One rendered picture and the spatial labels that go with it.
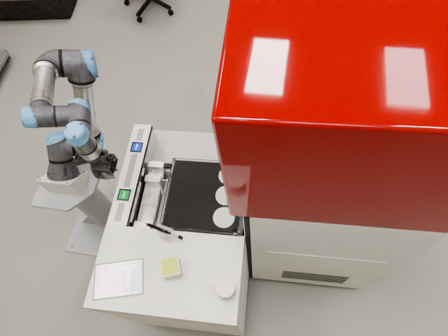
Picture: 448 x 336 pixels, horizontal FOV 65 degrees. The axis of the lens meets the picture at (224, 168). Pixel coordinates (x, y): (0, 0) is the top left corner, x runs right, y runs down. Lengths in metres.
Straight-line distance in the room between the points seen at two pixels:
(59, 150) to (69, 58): 0.47
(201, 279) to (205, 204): 0.36
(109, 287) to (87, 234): 1.25
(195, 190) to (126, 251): 0.42
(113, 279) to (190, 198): 0.48
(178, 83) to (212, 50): 0.49
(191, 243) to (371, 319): 1.39
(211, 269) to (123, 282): 0.37
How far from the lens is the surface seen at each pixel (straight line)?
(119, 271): 1.60
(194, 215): 1.66
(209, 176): 1.73
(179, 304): 1.51
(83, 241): 2.81
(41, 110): 1.36
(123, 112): 3.26
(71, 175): 1.92
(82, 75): 1.67
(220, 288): 1.40
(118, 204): 1.71
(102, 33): 4.04
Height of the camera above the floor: 2.44
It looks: 62 degrees down
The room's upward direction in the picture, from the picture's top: 10 degrees counter-clockwise
